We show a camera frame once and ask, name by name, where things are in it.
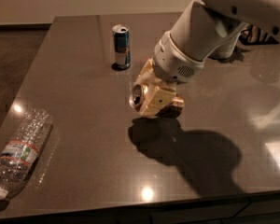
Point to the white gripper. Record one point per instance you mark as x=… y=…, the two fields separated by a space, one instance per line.
x=172 y=65

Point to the orange soda can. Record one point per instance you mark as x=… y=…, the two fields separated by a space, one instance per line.
x=140 y=96

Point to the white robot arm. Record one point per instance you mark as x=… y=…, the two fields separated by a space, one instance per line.
x=204 y=27

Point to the blue silver energy drink can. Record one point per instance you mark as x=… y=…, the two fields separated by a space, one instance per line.
x=121 y=46

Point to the metal trash bin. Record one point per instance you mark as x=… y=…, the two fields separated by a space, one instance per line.
x=228 y=51

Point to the clear plastic water bottle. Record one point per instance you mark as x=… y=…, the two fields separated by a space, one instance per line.
x=23 y=149

